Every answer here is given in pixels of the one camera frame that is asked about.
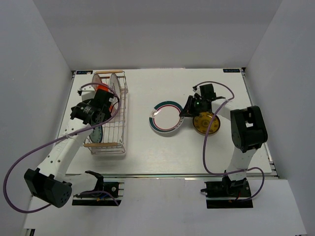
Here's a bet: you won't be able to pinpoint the white drip tray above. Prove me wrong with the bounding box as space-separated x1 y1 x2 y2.
90 147 126 159

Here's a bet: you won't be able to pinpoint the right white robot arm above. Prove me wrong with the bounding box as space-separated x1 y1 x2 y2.
179 81 268 196

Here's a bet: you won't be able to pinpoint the left blue table label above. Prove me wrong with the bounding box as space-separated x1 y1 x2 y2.
76 70 93 75

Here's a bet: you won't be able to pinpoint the teal blue patterned plate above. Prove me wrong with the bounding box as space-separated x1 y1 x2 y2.
89 126 103 143

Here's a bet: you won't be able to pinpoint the orange plate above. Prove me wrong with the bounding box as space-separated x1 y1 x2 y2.
96 84 109 91

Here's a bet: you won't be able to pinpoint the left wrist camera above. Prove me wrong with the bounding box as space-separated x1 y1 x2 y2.
78 86 96 101

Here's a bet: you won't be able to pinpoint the blue table label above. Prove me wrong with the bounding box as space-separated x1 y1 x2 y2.
76 70 93 75
223 68 241 73

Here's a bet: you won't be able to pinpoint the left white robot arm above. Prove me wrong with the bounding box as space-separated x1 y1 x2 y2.
24 88 118 208

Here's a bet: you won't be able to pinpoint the yellow patterned plate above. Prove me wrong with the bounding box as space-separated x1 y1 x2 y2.
192 112 221 135

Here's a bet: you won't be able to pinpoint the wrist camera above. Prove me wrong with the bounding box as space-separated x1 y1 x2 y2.
192 86 201 95
78 86 96 101

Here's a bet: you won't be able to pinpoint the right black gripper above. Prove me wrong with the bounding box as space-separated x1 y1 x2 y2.
179 95 206 118

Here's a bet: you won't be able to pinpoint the white plate green red rim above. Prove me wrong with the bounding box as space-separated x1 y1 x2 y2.
149 101 184 134

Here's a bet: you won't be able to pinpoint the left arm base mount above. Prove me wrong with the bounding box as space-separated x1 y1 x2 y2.
72 171 125 207

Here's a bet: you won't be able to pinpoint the wire dish rack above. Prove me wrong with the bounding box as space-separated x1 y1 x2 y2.
84 70 128 150

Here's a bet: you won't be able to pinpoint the right blue table label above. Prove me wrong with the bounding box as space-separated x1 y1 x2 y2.
223 68 241 73

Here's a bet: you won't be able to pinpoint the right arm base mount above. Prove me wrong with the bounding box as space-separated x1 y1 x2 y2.
200 176 253 209

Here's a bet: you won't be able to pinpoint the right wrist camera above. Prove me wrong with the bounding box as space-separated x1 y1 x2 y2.
192 86 201 95

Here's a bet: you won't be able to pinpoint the white plate red characters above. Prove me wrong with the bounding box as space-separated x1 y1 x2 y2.
92 73 102 90
109 73 121 115

